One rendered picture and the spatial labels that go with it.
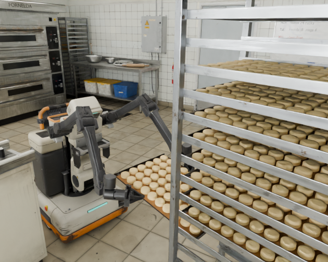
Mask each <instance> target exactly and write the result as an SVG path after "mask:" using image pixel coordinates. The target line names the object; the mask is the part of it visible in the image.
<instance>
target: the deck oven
mask: <svg viewBox="0 0 328 262"><path fill-rule="evenodd" d="M59 13H67V11H66V6H65V5H61V4H50V3H39V2H28V1H18V0H0V126H3V125H6V124H10V123H13V122H17V121H21V120H24V119H27V118H30V117H34V116H37V115H39V113H38V112H39V111H41V110H42V109H43V108H44V107H48V106H53V105H57V104H62V103H65V102H67V99H66V90H65V79H64V71H63V65H62V56H61V46H60V37H59V26H57V25H58V18H57V14H59Z"/></svg>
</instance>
